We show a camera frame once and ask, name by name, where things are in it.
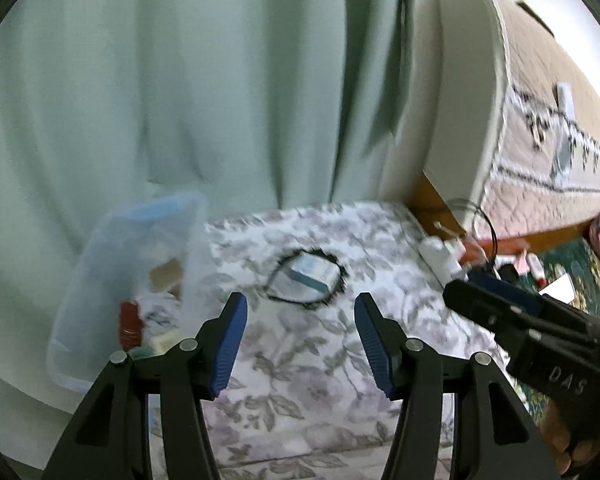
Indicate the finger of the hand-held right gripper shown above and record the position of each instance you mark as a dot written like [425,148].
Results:
[510,290]
[480,305]

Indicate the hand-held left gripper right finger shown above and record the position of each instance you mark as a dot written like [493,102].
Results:
[377,350]

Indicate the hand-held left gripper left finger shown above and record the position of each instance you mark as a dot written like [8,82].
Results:
[227,345]

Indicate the white paper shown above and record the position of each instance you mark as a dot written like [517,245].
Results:
[157,310]

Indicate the dark red hair claw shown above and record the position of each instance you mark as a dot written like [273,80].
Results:
[130,325]

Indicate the small blue white box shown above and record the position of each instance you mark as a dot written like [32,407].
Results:
[312,272]

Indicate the clear plastic container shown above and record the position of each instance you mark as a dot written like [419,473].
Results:
[105,240]

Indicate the person's right hand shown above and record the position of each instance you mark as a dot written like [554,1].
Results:
[560,455]

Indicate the red white small bottle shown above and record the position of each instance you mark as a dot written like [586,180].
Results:
[536,266]

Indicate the smartphone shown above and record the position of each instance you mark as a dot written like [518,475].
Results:
[562,290]

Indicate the white charger plug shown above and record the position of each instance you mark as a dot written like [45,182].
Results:
[455,250]

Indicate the white power strip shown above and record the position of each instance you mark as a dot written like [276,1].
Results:
[435,255]

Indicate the green floral blanket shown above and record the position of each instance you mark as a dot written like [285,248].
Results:
[575,260]

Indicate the floral bedsheet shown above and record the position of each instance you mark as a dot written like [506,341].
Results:
[305,350]

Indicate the white mattress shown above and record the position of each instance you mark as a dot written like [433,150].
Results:
[460,110]

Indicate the pale green curtain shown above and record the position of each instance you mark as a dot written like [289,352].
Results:
[180,85]

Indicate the wooden bed frame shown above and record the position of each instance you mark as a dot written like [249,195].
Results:
[530,242]

